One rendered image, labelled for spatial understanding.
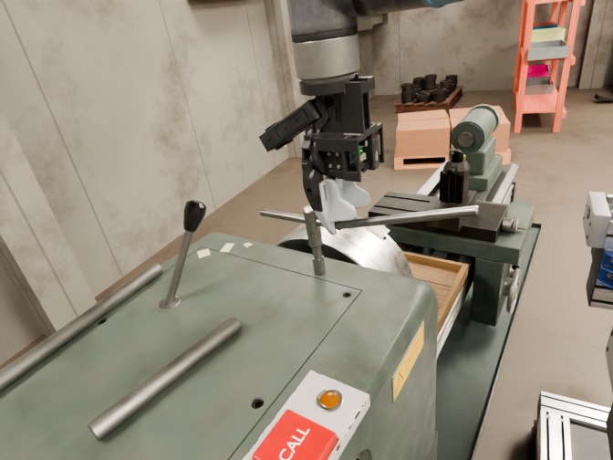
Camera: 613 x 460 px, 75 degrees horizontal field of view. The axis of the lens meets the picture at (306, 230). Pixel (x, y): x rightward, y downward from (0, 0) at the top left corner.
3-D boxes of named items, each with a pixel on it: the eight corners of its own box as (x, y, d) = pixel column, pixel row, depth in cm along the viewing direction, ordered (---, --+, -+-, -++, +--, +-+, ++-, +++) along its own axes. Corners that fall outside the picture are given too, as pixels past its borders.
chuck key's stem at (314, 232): (310, 275, 64) (299, 210, 59) (317, 267, 66) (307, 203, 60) (322, 277, 63) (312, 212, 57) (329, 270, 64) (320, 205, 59)
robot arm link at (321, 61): (278, 45, 45) (316, 36, 50) (285, 88, 47) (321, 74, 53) (337, 39, 41) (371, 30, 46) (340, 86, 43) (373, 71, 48)
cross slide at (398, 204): (495, 243, 123) (496, 230, 121) (368, 222, 146) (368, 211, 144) (506, 217, 135) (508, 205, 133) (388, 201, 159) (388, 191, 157)
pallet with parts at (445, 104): (462, 94, 702) (463, 66, 680) (451, 112, 606) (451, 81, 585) (412, 96, 741) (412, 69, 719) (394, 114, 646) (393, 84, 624)
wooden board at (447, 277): (436, 339, 100) (436, 328, 98) (315, 302, 119) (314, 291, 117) (468, 275, 121) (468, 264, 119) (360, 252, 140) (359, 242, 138)
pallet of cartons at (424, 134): (504, 141, 466) (508, 104, 446) (510, 169, 395) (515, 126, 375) (399, 144, 509) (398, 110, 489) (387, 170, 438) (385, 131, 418)
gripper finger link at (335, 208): (353, 249, 53) (348, 184, 49) (316, 242, 56) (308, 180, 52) (363, 239, 55) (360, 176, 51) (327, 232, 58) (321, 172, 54)
